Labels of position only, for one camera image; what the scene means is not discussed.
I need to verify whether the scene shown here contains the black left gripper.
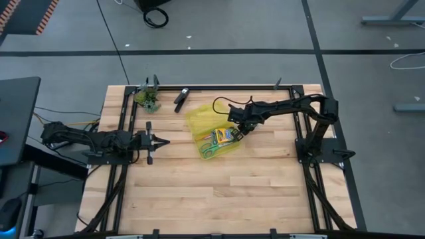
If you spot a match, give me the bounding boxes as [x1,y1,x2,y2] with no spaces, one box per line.
[135,121,171,166]

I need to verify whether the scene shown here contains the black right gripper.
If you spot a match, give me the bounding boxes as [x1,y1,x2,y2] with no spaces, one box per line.
[227,104,264,144]

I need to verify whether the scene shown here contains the crayon box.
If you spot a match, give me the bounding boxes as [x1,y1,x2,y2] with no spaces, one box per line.
[212,127,235,145]

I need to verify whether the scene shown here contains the green handled scissors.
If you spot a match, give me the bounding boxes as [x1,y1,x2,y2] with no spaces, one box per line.
[199,141,220,159]

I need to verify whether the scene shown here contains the yellow translucent pencil case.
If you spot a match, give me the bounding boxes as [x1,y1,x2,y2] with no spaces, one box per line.
[185,102,242,161]

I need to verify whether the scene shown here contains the small artificial succulent plant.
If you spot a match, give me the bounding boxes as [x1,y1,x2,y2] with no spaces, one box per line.
[133,84,162,113]

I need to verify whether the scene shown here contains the black stapler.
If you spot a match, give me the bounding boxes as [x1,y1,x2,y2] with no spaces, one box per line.
[173,87,191,114]

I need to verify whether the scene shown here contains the black desk crossbar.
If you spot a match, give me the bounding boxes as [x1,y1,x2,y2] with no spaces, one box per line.
[23,144,89,180]

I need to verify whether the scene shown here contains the black equipment base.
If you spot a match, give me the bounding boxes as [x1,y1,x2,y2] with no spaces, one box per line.
[133,0,172,11]

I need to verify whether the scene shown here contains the dark grey desk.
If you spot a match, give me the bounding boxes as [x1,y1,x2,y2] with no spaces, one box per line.
[0,76,42,167]

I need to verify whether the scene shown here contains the grey table foot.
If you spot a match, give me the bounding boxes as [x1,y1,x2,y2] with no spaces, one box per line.
[394,103,425,113]

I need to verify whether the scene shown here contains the grey table leg base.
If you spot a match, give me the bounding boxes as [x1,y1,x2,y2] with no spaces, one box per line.
[361,0,425,27]

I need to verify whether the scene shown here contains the black orange striped mat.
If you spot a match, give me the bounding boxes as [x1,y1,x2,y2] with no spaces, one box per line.
[0,0,60,36]

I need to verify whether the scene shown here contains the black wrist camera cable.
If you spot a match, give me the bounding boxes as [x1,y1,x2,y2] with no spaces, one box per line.
[212,95,254,116]

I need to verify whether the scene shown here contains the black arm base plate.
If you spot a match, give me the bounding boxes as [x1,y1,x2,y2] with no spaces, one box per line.
[295,137,348,164]
[86,151,133,166]

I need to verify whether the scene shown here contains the black aluminium table frame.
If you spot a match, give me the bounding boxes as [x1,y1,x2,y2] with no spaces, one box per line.
[78,84,359,239]

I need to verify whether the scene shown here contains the thin black floor cable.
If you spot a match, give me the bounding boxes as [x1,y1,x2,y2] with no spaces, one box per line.
[33,106,102,118]

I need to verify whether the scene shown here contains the black coiled cable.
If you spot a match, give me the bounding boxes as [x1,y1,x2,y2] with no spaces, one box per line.
[142,6,169,29]

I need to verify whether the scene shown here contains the white floor cable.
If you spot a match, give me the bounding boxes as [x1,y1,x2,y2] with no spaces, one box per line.
[390,51,425,70]

